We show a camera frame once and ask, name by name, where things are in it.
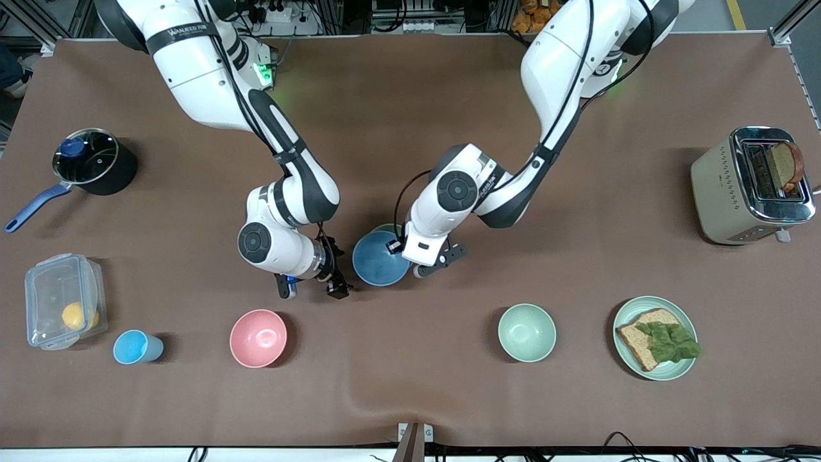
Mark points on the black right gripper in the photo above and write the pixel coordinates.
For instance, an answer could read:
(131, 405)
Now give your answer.
(330, 262)

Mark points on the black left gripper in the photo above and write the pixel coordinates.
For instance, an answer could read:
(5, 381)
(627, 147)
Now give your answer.
(396, 244)

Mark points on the blue bowl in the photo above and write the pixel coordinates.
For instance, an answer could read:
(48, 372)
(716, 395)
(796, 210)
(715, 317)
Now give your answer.
(375, 263)

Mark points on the sage green bowl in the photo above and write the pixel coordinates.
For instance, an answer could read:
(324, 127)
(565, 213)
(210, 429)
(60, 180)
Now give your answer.
(387, 226)

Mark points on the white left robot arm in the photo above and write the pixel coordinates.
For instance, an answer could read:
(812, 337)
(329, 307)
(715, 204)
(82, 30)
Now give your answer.
(558, 64)

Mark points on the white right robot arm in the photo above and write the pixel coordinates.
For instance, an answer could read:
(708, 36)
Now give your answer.
(192, 70)

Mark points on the pink bowl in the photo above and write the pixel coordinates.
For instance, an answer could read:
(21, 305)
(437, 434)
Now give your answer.
(258, 338)

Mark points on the pale mint green bowl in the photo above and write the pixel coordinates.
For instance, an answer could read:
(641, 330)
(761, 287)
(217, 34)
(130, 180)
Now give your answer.
(527, 332)

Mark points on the light blue cup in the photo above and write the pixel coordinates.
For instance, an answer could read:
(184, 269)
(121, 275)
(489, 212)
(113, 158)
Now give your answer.
(133, 347)

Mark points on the white socket strip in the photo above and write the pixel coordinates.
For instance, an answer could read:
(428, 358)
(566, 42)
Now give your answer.
(420, 27)

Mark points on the brown bread slice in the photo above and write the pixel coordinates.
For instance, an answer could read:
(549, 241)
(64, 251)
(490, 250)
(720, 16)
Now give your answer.
(635, 343)

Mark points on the white power strip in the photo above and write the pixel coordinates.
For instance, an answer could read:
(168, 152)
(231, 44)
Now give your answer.
(279, 14)

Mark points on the yellow fruit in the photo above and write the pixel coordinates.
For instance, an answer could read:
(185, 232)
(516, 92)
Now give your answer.
(72, 316)

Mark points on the orange packaged snacks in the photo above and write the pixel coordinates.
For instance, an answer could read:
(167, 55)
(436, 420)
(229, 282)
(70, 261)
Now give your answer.
(529, 19)

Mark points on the glass lid with blue knob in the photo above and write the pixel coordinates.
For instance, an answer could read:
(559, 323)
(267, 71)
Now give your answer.
(86, 157)

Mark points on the clear plastic food container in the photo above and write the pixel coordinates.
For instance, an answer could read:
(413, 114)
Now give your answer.
(48, 289)

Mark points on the green lettuce leaf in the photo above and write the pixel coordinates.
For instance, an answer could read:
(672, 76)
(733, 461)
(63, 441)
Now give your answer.
(670, 343)

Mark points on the green plate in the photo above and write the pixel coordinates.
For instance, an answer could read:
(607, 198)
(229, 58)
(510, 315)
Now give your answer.
(664, 371)

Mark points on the beige and chrome toaster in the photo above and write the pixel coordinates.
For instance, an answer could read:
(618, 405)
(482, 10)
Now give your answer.
(715, 192)

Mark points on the dark toast slice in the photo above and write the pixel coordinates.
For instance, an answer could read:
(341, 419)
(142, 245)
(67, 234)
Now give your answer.
(786, 163)

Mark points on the metal table edge bracket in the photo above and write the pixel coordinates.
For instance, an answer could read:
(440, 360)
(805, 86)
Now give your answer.
(415, 439)

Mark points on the aluminium frame rail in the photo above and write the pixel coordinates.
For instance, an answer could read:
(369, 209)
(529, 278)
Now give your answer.
(779, 36)
(49, 47)

